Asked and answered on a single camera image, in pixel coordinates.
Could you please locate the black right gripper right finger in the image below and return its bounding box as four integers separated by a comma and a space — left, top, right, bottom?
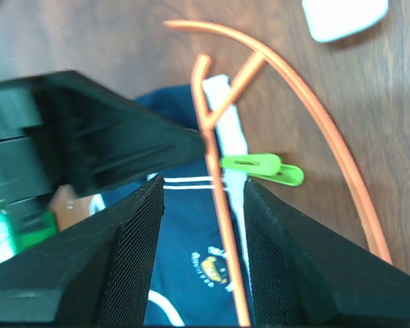
244, 179, 410, 327

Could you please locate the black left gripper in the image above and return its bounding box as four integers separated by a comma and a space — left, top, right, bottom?
0, 70, 205, 204

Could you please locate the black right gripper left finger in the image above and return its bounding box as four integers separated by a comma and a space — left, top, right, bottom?
0, 176, 165, 327

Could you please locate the navy blue underwear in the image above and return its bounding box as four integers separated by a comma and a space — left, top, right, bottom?
90, 74, 256, 327

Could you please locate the orange plastic hanger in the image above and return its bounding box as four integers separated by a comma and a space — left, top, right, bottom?
164, 20, 392, 327

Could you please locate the green clothespin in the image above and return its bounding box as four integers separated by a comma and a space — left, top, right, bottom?
220, 153, 305, 187

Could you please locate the green plastic tray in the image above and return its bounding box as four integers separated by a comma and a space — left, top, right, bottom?
0, 202, 59, 264

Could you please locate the white clothes rack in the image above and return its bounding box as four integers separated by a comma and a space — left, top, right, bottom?
301, 0, 389, 43

